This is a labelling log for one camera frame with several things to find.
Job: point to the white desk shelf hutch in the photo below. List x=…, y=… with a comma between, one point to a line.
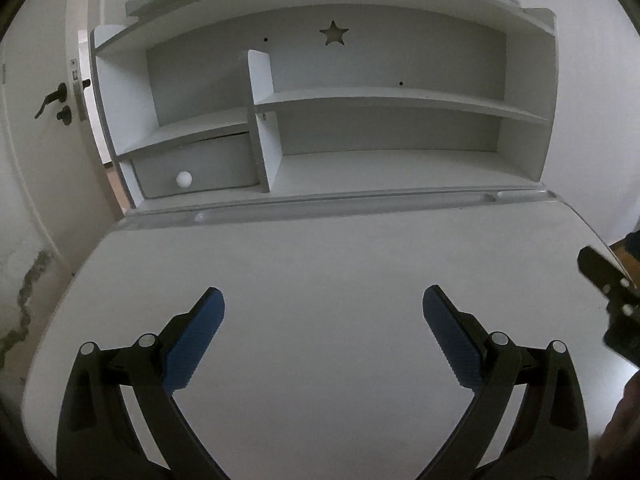
x=340, y=98

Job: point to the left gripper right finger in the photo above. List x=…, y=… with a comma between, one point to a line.
x=549, y=438

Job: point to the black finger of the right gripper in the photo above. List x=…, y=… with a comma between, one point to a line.
x=605, y=277

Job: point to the person's right hand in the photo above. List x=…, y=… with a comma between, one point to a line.
x=623, y=429

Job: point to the grey drawer with white knob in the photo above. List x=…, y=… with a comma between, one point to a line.
x=206, y=165

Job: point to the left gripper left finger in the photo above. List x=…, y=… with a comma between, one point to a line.
x=96, y=439

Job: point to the white door with black handle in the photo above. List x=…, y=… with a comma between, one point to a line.
x=55, y=154

